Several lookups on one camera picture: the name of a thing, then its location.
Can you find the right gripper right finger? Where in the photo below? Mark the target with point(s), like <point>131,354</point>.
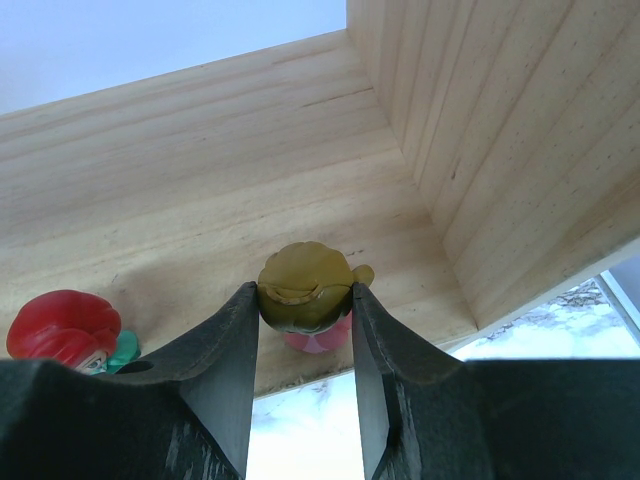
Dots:
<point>423,414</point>

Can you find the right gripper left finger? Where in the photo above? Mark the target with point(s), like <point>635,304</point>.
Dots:
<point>180,412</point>

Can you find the olive cupcake bear toy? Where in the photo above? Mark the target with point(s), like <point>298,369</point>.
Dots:
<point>305,292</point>

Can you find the wooden two-tier shelf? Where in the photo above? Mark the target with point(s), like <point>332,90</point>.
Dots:
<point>481,156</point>

